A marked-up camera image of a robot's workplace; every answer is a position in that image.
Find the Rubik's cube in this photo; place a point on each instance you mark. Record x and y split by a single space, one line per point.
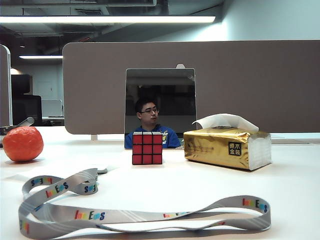
147 150

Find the grey flat divider base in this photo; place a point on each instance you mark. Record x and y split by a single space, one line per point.
290 141

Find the long ceiling light strip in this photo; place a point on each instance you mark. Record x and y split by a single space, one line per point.
100 19

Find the orange mandarin fruit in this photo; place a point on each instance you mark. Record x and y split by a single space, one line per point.
22 145

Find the white-framed standing mirror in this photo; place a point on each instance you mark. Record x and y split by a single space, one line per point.
160 95

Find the gold tissue pack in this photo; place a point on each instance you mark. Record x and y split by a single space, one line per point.
212 150

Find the grey metal bar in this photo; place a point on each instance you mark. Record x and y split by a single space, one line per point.
25 122

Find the white mirror hanger tab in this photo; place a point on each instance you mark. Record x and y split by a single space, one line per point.
180 66

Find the brown desk divider panel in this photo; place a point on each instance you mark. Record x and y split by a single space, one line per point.
250 87

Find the brown white-edged divider panel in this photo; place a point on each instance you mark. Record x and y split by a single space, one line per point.
3 87

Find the white divider foot bracket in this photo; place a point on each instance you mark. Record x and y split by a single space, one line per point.
94 137

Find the black monitor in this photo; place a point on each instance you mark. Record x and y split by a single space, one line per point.
27 110

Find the short ceiling light strip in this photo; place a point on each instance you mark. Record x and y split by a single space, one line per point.
41 57

